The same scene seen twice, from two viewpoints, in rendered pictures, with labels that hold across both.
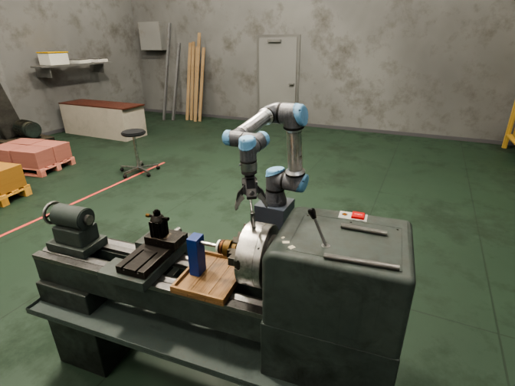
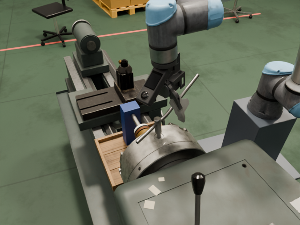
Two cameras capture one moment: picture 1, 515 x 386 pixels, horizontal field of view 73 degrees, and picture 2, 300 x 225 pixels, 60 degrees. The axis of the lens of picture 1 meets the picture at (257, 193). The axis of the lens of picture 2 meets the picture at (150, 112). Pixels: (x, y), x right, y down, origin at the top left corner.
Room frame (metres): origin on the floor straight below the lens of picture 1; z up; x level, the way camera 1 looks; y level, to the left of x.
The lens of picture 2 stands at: (1.00, -0.39, 1.87)
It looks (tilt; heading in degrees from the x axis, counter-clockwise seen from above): 41 degrees down; 45
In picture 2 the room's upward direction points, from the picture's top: straight up
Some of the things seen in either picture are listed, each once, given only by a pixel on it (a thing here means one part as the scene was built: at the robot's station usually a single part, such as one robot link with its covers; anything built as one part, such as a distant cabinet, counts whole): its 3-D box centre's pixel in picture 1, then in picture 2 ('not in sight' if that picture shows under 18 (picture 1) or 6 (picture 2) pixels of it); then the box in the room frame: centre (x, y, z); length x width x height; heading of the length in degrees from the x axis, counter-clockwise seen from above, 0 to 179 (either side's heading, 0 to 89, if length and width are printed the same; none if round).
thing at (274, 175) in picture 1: (276, 178); (277, 79); (2.01, -0.12, 1.27); 0.13 x 0.12 x 0.14; 61
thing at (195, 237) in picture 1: (196, 254); (131, 123); (1.58, 0.33, 1.00); 0.08 x 0.06 x 0.23; 159
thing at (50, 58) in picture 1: (54, 58); not in sight; (8.38, 4.54, 1.71); 0.50 x 0.41 x 0.28; 154
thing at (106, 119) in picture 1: (103, 119); not in sight; (8.28, 3.63, 0.36); 2.06 x 0.66 x 0.73; 64
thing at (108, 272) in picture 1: (150, 255); (117, 99); (1.73, 0.63, 0.90); 0.53 x 0.30 x 0.06; 159
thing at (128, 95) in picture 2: (164, 239); (127, 91); (1.74, 0.54, 1.00); 0.20 x 0.10 x 0.05; 69
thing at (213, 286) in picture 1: (212, 275); (138, 151); (1.55, 0.25, 0.89); 0.36 x 0.30 x 0.04; 159
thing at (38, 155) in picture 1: (31, 156); not in sight; (5.89, 3.97, 0.21); 1.19 x 0.86 x 0.42; 67
